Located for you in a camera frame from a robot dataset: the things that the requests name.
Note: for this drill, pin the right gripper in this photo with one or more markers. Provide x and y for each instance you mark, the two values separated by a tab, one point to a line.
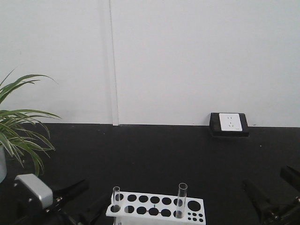
275	213

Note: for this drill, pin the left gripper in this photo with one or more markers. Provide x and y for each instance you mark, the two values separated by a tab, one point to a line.
63	194

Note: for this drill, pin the short transparent test tube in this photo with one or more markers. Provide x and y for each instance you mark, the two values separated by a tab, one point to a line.
116	199

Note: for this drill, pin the tall transparent test tube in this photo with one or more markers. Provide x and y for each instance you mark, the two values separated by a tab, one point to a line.
181	200

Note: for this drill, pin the white test tube rack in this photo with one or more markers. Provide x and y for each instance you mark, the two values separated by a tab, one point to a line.
156	209

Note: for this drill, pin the white plant pot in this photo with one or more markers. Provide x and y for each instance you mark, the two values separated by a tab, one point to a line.
3	165

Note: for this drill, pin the green spider plant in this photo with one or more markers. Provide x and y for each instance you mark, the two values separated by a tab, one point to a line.
19	141

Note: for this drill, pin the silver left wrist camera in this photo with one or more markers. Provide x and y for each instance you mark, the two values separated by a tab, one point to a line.
37	189

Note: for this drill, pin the white wall socket black base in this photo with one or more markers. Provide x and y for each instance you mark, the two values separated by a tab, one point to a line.
228	124

